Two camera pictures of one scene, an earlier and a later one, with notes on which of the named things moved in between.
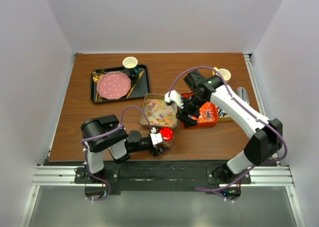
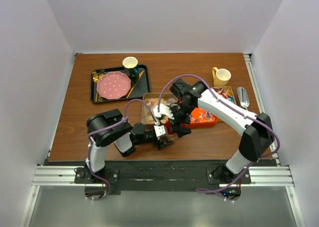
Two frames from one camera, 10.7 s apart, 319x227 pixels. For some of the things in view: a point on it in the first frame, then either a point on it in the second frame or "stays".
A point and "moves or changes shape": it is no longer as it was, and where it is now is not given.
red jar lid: x=167 y=133 moves or changes shape
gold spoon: x=99 y=76 stays
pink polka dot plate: x=113 y=85 stays
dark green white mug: x=130 y=64 stays
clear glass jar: x=168 y=144 moves or changes shape
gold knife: x=132 y=88 stays
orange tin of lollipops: x=207 y=114 stays
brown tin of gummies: x=159 y=113 stays
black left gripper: x=157 y=151 → x=162 y=143
